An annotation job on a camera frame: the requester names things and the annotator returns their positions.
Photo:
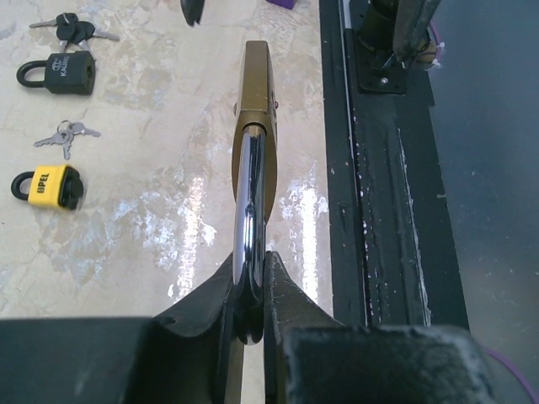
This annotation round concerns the silver key bunch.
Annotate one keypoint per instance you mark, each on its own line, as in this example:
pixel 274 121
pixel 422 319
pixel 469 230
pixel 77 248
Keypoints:
pixel 65 134

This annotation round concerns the black padlock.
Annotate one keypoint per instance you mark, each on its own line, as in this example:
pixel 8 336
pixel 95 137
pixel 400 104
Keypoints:
pixel 64 73

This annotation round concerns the brass padlock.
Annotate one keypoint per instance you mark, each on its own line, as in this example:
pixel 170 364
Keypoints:
pixel 254 186

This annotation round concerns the purple white card box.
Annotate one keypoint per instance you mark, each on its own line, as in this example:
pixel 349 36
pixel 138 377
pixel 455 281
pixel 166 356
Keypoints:
pixel 287 4

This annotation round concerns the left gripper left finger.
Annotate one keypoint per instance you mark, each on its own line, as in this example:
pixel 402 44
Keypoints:
pixel 186 354

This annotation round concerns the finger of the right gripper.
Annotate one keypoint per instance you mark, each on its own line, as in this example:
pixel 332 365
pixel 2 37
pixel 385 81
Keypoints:
pixel 192 11
pixel 412 20

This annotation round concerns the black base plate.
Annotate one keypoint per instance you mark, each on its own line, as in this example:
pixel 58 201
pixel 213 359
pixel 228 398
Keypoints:
pixel 392 249

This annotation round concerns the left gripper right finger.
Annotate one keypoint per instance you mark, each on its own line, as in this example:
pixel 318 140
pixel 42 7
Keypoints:
pixel 309 357

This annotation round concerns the yellow padlock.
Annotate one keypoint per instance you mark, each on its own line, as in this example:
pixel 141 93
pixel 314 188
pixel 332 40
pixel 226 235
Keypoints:
pixel 57 187

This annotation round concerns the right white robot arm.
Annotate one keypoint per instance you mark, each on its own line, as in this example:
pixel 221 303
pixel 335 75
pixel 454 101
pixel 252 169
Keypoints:
pixel 384 35

